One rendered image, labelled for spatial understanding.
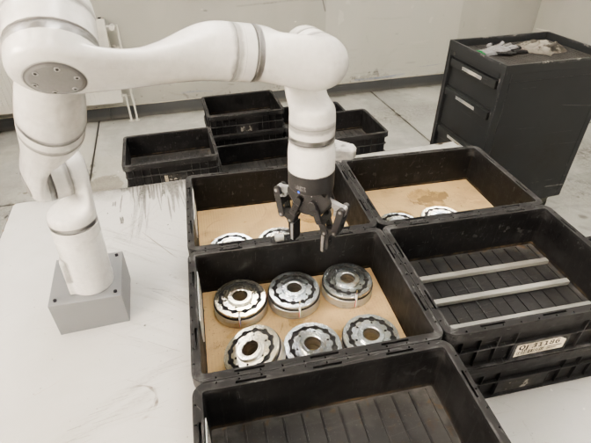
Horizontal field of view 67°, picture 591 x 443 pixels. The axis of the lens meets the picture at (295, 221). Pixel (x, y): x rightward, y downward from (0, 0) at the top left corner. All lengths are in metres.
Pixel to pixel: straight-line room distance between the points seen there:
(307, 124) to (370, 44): 3.64
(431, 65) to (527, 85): 2.37
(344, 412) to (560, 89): 2.01
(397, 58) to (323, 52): 3.84
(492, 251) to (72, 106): 0.90
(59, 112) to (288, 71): 0.31
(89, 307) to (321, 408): 0.57
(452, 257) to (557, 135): 1.64
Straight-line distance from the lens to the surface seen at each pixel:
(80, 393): 1.04
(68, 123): 0.69
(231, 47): 0.56
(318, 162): 0.67
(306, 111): 0.64
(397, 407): 0.80
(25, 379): 1.11
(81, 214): 0.95
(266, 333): 0.80
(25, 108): 0.69
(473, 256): 1.10
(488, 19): 4.84
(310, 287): 0.90
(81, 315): 1.11
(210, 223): 1.14
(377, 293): 0.95
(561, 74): 2.45
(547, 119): 2.53
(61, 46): 0.51
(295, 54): 0.59
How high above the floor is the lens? 1.50
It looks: 36 degrees down
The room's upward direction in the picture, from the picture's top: straight up
